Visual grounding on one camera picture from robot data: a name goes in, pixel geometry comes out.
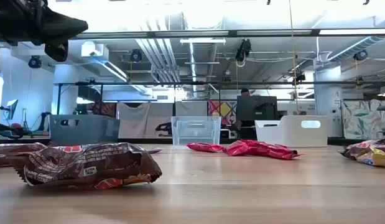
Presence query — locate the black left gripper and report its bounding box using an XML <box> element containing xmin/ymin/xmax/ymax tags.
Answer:
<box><xmin>0</xmin><ymin>0</ymin><xmax>89</xmax><ymax>62</ymax></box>

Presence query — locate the brown Snickers candy bar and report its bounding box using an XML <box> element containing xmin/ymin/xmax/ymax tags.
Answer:
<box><xmin>339</xmin><ymin>138</ymin><xmax>385</xmax><ymax>160</ymax></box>
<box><xmin>11</xmin><ymin>142</ymin><xmax>164</xmax><ymax>190</ymax></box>
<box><xmin>0</xmin><ymin>142</ymin><xmax>49</xmax><ymax>169</ymax></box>

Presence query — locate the small yellow candy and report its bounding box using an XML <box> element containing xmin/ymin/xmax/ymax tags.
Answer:
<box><xmin>355</xmin><ymin>146</ymin><xmax>385</xmax><ymax>167</ymax></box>

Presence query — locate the black hanging ceiling device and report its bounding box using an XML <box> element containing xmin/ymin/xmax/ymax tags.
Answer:
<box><xmin>234</xmin><ymin>39</ymin><xmax>253</xmax><ymax>68</ymax></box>
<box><xmin>353</xmin><ymin>49</ymin><xmax>369</xmax><ymax>62</ymax></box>
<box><xmin>27</xmin><ymin>55</ymin><xmax>43</xmax><ymax>69</ymax></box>
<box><xmin>129</xmin><ymin>49</ymin><xmax>143</xmax><ymax>63</ymax></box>

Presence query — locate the black red equipment case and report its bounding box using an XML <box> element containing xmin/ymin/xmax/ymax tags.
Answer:
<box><xmin>86</xmin><ymin>101</ymin><xmax>117</xmax><ymax>118</ymax></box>

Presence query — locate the grey plastic bin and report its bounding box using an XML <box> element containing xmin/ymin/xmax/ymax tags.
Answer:
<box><xmin>49</xmin><ymin>114</ymin><xmax>121</xmax><ymax>147</ymax></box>

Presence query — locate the white hanging cloth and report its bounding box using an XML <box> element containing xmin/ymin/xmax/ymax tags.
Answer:
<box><xmin>116</xmin><ymin>101</ymin><xmax>175</xmax><ymax>139</ymax></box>

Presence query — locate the metal overhead rig beam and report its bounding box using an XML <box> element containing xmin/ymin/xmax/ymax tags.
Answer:
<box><xmin>70</xmin><ymin>28</ymin><xmax>385</xmax><ymax>40</ymax></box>

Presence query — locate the clear plastic bin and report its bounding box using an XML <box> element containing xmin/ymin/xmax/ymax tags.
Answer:
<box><xmin>170</xmin><ymin>116</ymin><xmax>222</xmax><ymax>146</ymax></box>

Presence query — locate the colourful geometric panel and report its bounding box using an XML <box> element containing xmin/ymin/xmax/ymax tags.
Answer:
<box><xmin>208</xmin><ymin>100</ymin><xmax>238</xmax><ymax>126</ymax></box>

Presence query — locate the white plastic bin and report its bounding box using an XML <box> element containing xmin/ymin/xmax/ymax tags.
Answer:
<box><xmin>254</xmin><ymin>114</ymin><xmax>330</xmax><ymax>148</ymax></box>

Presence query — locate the white pillar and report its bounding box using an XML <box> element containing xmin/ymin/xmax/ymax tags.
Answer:
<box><xmin>313</xmin><ymin>65</ymin><xmax>343</xmax><ymax>138</ymax></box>

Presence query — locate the floral patterned panel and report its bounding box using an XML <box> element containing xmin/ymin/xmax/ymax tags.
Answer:
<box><xmin>343</xmin><ymin>99</ymin><xmax>385</xmax><ymax>139</ymax></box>

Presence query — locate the black aluminium table frame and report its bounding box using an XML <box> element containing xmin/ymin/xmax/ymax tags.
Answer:
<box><xmin>0</xmin><ymin>136</ymin><xmax>385</xmax><ymax>146</ymax></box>

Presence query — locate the black background station frame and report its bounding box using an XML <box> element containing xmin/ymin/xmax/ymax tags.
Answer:
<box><xmin>53</xmin><ymin>80</ymin><xmax>385</xmax><ymax>116</ymax></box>

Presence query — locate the striped ceiling duct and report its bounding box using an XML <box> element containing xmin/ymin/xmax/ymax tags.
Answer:
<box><xmin>327</xmin><ymin>35</ymin><xmax>385</xmax><ymax>62</ymax></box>

